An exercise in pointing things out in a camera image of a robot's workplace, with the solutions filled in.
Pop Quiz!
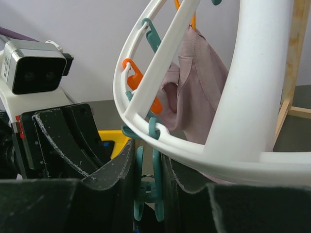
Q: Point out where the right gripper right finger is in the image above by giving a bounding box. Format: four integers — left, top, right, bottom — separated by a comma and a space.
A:
162, 156, 311, 233

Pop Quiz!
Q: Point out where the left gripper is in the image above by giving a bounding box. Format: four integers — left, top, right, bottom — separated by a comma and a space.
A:
13, 104, 109, 179

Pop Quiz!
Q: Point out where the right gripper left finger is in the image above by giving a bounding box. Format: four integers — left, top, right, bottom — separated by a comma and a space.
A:
0, 140, 136, 233

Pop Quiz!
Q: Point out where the teal clothespin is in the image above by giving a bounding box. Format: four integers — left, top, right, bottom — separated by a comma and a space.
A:
141, 17, 161, 53
121, 117, 166, 222

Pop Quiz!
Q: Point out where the white round clip hanger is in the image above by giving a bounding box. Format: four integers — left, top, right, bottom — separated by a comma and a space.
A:
113, 0, 311, 185

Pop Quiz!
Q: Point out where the wooden hanger stand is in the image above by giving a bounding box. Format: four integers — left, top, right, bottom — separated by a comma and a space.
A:
274, 0, 311, 143

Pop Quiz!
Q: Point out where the yellow plastic tray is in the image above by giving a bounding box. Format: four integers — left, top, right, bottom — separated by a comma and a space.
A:
98, 130, 130, 159

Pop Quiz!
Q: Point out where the orange clothespin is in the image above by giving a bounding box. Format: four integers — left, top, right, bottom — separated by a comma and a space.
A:
122, 58, 163, 114

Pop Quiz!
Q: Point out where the pink cloth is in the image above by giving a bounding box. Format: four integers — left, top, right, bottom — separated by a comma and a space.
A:
157, 27, 228, 144

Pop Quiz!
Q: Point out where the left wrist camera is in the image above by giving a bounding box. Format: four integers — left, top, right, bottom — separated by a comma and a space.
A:
0, 39, 74, 122

